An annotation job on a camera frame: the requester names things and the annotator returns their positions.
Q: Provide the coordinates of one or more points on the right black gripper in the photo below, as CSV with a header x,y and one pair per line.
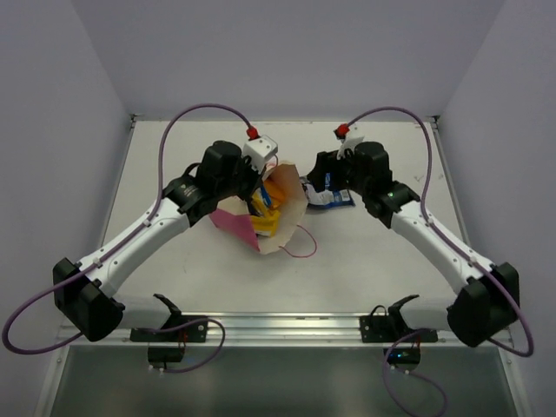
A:
x,y
327,162

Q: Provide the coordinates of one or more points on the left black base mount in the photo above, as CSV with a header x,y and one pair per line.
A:
x,y
160,320

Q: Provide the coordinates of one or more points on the black controller box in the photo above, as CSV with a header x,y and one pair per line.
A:
x,y
162,356
403,356

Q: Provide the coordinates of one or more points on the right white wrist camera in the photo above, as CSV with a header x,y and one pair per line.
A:
x,y
349,136

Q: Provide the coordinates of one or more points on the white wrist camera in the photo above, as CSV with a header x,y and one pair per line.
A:
x,y
349,136
260,151

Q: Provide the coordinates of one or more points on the aluminium front rail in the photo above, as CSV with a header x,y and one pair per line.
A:
x,y
281,330

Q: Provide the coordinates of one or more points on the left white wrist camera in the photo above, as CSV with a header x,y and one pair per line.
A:
x,y
260,151

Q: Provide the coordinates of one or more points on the left black controller box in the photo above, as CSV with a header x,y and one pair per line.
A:
x,y
162,356

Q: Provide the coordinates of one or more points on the pink and cream paper bag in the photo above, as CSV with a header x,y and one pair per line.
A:
x,y
233,214

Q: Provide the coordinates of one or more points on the dark blue chips bag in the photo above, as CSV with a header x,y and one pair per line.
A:
x,y
327,199

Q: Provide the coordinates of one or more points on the yellow snack bar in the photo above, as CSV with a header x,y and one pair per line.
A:
x,y
267,223
270,195

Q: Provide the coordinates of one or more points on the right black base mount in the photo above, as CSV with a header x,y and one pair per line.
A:
x,y
383,325

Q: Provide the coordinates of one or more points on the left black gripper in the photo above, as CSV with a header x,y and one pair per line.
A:
x,y
253,182

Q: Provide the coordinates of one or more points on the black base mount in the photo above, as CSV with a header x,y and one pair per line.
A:
x,y
383,325
160,320

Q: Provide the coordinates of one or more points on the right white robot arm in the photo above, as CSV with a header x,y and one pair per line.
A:
x,y
485,295

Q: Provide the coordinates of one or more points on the right black controller box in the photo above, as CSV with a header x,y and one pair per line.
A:
x,y
403,356

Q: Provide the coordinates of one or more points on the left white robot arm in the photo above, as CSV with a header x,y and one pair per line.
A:
x,y
89,287

